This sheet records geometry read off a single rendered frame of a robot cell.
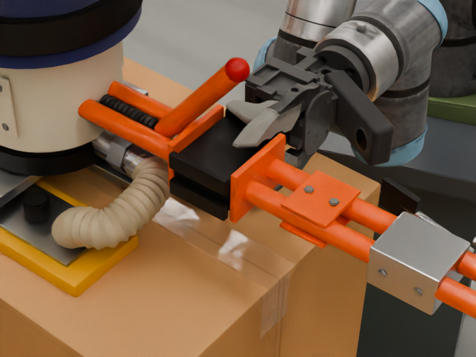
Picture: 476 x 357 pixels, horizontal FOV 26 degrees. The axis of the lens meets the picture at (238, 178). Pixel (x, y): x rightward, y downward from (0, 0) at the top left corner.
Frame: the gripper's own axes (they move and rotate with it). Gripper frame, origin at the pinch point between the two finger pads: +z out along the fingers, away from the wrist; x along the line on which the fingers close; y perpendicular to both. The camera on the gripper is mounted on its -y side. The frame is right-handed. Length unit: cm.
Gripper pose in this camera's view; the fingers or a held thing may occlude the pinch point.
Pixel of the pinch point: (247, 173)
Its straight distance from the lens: 100.7
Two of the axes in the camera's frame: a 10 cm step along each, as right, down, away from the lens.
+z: -6.1, 5.1, -6.1
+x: 0.1, -7.7, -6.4
